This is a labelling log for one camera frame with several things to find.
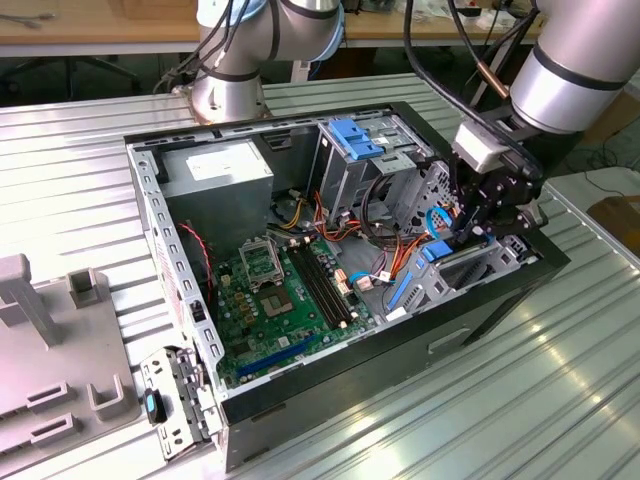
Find blue black bracket handle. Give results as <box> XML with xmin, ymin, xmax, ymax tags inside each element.
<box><xmin>141</xmin><ymin>389</ymin><xmax>170</xmax><ymax>427</ymax></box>

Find blue drive cage latch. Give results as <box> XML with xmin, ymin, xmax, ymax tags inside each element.
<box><xmin>328</xmin><ymin>118</ymin><xmax>387</xmax><ymax>162</ymax></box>

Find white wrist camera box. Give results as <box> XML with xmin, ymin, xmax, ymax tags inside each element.
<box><xmin>453</xmin><ymin>121</ymin><xmax>507</xmax><ymax>175</ymax></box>

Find black camera cable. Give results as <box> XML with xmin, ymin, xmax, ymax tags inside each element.
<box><xmin>402</xmin><ymin>0</ymin><xmax>544</xmax><ymax>179</ymax></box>

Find red black twisted wire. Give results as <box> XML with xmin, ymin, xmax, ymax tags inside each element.
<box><xmin>175</xmin><ymin>222</ymin><xmax>216</xmax><ymax>305</ymax></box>

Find metal socket cover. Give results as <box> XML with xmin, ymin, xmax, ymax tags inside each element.
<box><xmin>238</xmin><ymin>235</ymin><xmax>287</xmax><ymax>292</ymax></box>

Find black sleeved cable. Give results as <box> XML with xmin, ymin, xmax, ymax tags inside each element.
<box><xmin>359</xmin><ymin>172</ymin><xmax>406</xmax><ymax>236</ymax></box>

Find blue SATA wire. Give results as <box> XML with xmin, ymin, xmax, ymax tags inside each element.
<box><xmin>348</xmin><ymin>204</ymin><xmax>455</xmax><ymax>291</ymax></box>

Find red orange drive wires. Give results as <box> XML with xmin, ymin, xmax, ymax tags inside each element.
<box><xmin>310</xmin><ymin>192</ymin><xmax>365</xmax><ymax>246</ymax></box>

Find black case fan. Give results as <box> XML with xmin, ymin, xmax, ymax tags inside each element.
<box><xmin>172</xmin><ymin>217</ymin><xmax>217</xmax><ymax>306</ymax></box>

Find wooden desk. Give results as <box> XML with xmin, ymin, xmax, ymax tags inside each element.
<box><xmin>0</xmin><ymin>0</ymin><xmax>640</xmax><ymax>109</ymax></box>

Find blue expansion slot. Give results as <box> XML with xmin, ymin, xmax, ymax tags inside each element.
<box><xmin>235</xmin><ymin>333</ymin><xmax>318</xmax><ymax>380</ymax></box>

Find brown cardboard box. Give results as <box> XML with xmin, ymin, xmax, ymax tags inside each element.
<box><xmin>585</xmin><ymin>195</ymin><xmax>640</xmax><ymax>251</ymax></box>

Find black PC case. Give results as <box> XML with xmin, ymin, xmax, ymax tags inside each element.
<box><xmin>122</xmin><ymin>101</ymin><xmax>572</xmax><ymax>474</ymax></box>

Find green motherboard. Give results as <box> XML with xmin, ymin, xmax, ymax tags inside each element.
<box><xmin>214</xmin><ymin>234</ymin><xmax>379</xmax><ymax>389</ymax></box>

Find yellow black power wires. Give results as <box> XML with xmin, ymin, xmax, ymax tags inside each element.
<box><xmin>268</xmin><ymin>188</ymin><xmax>315</xmax><ymax>234</ymax></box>

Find metal optical drive cage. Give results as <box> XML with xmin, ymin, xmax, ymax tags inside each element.
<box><xmin>315</xmin><ymin>115</ymin><xmax>436</xmax><ymax>211</ymax></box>

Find hard disk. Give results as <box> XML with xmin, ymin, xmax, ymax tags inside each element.
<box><xmin>385</xmin><ymin>234</ymin><xmax>501</xmax><ymax>312</ymax></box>

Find black RAM slot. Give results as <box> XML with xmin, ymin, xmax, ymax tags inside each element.
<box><xmin>303</xmin><ymin>241</ymin><xmax>352</xmax><ymax>322</ymax></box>
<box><xmin>292</xmin><ymin>243</ymin><xmax>342</xmax><ymax>327</ymax></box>
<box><xmin>298</xmin><ymin>242</ymin><xmax>347</xmax><ymax>324</ymax></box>
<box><xmin>287</xmin><ymin>244</ymin><xmax>337</xmax><ymax>329</ymax></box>

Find metal slot retention bracket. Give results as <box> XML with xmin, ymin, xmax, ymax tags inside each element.
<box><xmin>139</xmin><ymin>345</ymin><xmax>225</xmax><ymax>461</ymax></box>

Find orange red power wire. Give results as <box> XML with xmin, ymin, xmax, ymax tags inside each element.
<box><xmin>387</xmin><ymin>198</ymin><xmax>462</xmax><ymax>282</ymax></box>

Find grey power supply unit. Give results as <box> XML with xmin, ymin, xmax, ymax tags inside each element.
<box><xmin>158</xmin><ymin>138</ymin><xmax>275</xmax><ymax>261</ymax></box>

